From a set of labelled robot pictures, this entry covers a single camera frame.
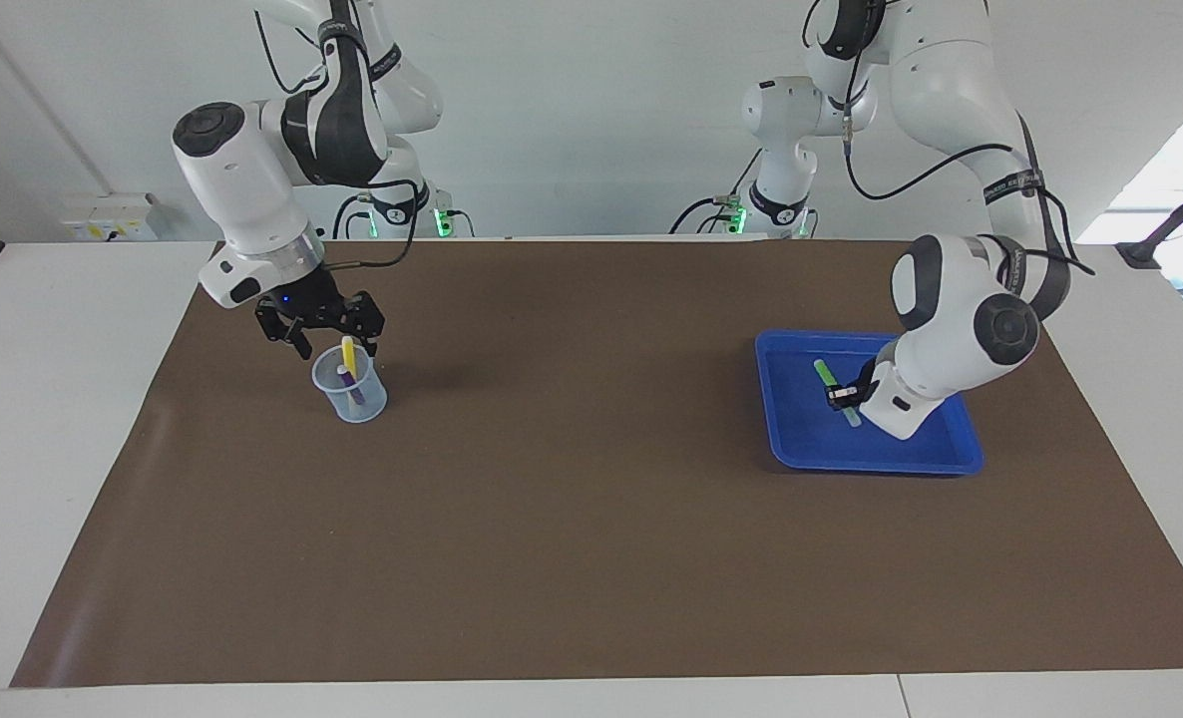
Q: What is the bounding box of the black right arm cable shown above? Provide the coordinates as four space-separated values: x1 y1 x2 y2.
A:
255 0 423 272

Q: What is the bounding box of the black base cable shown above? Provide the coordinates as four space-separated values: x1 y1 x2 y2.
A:
669 150 764 235
332 192 373 240

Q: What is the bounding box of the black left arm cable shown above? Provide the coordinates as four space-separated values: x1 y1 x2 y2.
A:
844 110 1096 275

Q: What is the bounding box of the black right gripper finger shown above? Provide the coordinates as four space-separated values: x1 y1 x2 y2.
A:
347 291 387 358
255 309 315 362

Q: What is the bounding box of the white wall socket box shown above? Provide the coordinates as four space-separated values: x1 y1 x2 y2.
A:
61 191 160 243

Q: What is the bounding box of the black camera stand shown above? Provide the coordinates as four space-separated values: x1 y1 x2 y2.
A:
1115 163 1183 270

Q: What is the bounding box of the clear plastic cup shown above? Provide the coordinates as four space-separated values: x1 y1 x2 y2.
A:
311 344 388 425

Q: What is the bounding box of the blue plastic tray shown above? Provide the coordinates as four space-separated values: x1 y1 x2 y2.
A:
755 329 986 476

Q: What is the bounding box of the brown table mat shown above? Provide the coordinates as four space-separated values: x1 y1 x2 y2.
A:
10 237 1183 689

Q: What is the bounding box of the green marker pen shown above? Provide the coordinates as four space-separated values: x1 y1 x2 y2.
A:
814 359 864 429

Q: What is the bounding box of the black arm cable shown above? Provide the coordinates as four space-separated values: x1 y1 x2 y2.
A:
255 0 423 272
844 110 1096 275

